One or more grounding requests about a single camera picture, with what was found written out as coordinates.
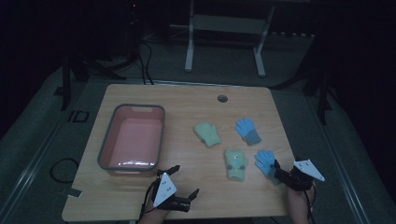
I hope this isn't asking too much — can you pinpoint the person's left hand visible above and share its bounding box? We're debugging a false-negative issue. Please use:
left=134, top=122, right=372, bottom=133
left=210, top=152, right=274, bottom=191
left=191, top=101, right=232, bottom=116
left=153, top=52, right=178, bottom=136
left=138, top=195, right=173, bottom=224

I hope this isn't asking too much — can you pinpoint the pink basin grey rim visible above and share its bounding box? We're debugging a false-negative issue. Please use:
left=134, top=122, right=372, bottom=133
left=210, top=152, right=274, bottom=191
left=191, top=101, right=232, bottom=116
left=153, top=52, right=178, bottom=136
left=96, top=103, right=166, bottom=177

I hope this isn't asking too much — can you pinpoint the blue glove grey cuff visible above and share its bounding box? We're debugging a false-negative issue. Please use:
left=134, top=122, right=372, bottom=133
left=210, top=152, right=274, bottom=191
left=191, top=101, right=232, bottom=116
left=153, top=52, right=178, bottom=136
left=234, top=117, right=262, bottom=147
left=253, top=149, right=283, bottom=186

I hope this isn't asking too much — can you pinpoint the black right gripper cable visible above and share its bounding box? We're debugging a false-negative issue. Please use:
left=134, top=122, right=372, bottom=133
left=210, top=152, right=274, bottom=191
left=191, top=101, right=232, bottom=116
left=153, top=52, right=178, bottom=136
left=304, top=189, right=318, bottom=224

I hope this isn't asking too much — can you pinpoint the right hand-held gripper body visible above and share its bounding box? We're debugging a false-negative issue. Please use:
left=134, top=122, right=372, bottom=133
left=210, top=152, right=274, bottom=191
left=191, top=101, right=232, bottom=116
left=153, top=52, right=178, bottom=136
left=281, top=158, right=326, bottom=192

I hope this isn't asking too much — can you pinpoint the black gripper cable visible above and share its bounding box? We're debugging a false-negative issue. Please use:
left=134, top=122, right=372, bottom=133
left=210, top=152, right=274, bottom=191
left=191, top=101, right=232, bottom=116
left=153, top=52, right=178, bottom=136
left=304, top=189, right=318, bottom=224
left=137, top=177, right=161, bottom=222

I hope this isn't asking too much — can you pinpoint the black metal stand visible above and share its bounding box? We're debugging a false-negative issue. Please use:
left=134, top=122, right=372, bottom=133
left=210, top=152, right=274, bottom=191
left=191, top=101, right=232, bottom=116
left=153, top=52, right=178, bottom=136
left=270, top=29, right=335, bottom=126
left=59, top=54, right=127, bottom=112

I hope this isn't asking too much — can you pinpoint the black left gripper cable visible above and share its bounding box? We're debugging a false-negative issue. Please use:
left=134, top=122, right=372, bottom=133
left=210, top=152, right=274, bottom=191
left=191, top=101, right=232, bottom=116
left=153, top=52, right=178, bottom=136
left=137, top=177, right=161, bottom=222

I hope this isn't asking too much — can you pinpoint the plain green mitten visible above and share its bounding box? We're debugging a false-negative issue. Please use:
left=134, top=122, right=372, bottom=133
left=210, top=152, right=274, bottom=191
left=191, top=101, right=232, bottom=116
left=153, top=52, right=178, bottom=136
left=193, top=121, right=222, bottom=148

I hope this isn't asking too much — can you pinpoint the green glove with face pattern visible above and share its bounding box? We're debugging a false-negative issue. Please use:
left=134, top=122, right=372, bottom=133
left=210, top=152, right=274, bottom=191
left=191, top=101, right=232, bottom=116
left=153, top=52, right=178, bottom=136
left=223, top=148, right=249, bottom=182

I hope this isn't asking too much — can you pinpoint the white metal desk frame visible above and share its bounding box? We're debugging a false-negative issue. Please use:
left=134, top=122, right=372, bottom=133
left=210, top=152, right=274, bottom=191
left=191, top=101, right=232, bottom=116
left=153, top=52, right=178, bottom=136
left=184, top=0, right=276, bottom=78

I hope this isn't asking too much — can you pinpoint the person's right hand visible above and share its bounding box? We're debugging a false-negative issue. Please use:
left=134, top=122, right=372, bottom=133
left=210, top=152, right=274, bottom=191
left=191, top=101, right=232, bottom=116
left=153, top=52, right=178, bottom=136
left=287, top=181, right=317, bottom=220

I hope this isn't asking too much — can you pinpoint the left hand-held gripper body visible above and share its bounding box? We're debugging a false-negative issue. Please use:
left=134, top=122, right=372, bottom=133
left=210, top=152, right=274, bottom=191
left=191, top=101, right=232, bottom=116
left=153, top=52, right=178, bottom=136
left=147, top=172, right=191, bottom=214

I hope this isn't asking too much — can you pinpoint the black floor cable loop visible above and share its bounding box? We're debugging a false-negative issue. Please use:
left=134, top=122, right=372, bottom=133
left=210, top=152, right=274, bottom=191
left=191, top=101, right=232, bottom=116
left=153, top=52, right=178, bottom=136
left=49, top=157, right=80, bottom=184

